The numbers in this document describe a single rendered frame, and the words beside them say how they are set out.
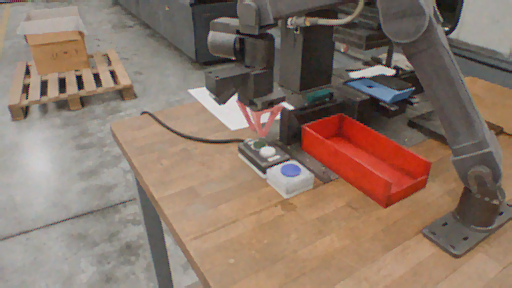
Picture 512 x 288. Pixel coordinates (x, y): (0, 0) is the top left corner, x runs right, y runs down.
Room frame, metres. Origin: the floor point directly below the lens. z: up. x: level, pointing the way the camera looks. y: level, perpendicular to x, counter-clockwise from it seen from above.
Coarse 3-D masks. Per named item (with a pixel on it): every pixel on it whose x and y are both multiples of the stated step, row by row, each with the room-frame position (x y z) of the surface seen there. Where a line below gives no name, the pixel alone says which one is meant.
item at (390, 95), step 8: (360, 80) 0.93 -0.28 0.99; (368, 80) 0.93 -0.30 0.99; (360, 88) 0.87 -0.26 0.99; (368, 88) 0.87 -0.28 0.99; (376, 88) 0.87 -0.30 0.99; (384, 88) 0.87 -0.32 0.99; (376, 96) 0.82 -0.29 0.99; (384, 96) 0.82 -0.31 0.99; (392, 96) 0.82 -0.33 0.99; (400, 96) 0.80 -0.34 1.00; (408, 96) 0.83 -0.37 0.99
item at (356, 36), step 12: (348, 12) 0.94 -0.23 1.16; (372, 12) 0.88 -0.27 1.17; (348, 24) 0.90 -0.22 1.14; (360, 24) 0.89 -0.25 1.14; (372, 24) 0.86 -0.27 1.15; (336, 36) 0.88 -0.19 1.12; (348, 36) 0.84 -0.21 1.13; (360, 36) 0.81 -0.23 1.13; (372, 36) 0.81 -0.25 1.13; (384, 36) 0.83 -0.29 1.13; (348, 48) 0.88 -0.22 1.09; (360, 48) 0.81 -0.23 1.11; (372, 48) 0.82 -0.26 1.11
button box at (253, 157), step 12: (156, 120) 0.86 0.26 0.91; (180, 132) 0.79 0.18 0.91; (240, 144) 0.69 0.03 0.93; (240, 156) 0.69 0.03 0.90; (252, 156) 0.65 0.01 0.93; (264, 156) 0.64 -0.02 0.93; (276, 156) 0.65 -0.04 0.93; (288, 156) 0.65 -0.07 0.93; (252, 168) 0.65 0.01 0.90; (264, 168) 0.61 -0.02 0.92
